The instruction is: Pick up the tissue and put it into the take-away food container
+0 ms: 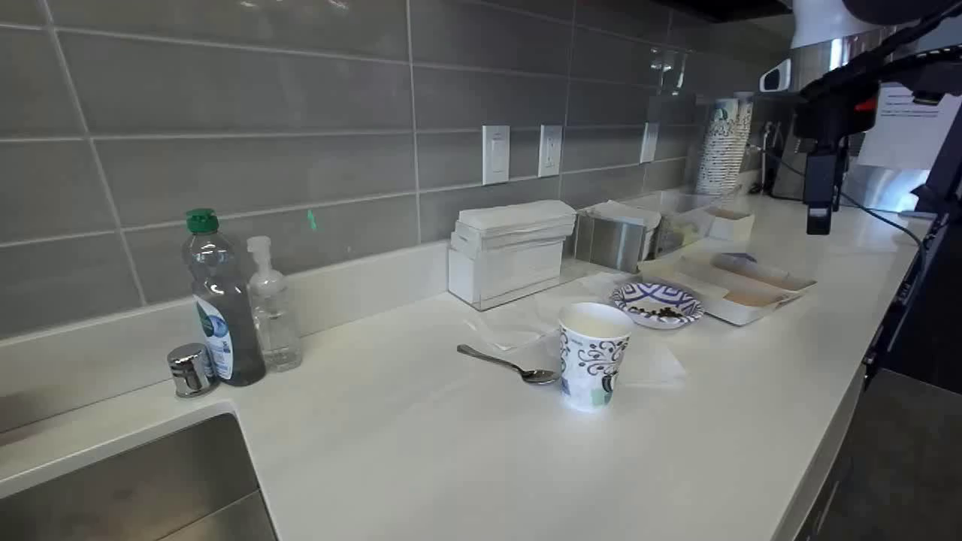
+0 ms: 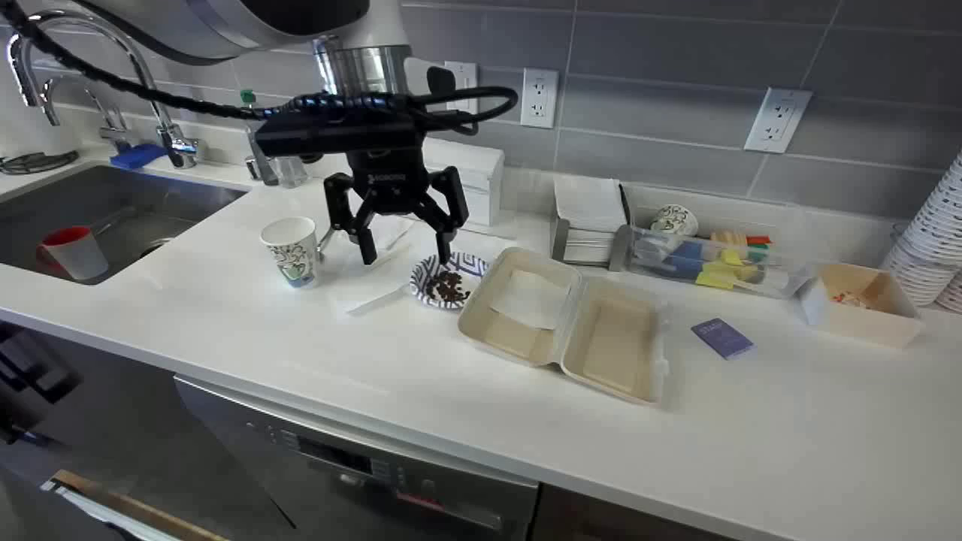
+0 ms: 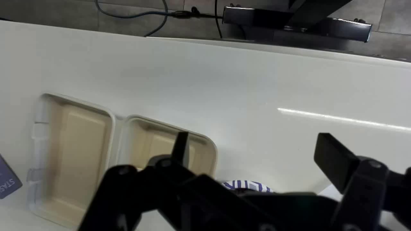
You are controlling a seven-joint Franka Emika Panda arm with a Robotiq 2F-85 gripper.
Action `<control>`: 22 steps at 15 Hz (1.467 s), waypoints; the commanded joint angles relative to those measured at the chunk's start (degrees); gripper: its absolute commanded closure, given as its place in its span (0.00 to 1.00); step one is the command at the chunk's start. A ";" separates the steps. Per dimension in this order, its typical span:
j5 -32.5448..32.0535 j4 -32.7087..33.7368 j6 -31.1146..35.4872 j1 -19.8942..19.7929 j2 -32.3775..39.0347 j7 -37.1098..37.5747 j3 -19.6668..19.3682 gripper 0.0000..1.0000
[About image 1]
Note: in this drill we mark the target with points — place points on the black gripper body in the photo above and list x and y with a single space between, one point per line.
818 192

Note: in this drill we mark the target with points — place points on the robot arm white and black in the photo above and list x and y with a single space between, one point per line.
845 100

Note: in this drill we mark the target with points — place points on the white take-away food container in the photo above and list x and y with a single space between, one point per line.
731 286

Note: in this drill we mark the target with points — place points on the white paper sign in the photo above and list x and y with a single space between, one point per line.
907 135

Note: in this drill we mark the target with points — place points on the blue patterned bowl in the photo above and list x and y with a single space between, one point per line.
658 306

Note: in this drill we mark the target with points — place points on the patterned paper cup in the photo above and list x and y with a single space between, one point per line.
595 342

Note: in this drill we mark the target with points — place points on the white napkin dispenser box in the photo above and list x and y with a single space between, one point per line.
504 255

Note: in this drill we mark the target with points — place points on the clear plastic bag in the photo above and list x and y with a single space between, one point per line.
521 335

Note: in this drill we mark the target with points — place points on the metal spoon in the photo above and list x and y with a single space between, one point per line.
529 378

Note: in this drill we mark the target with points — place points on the clear plastic bottle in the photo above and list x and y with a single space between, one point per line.
271 312

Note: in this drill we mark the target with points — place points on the green-capped dish soap bottle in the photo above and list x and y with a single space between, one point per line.
220 302

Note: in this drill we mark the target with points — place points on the stainless steel sink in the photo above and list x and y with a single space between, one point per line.
191 484

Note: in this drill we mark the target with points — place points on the white wall outlet middle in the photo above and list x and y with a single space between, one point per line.
548 151

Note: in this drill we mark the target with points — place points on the white wall outlet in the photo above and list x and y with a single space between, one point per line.
494 154
548 151

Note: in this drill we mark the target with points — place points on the white wall outlet left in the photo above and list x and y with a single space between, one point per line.
494 154

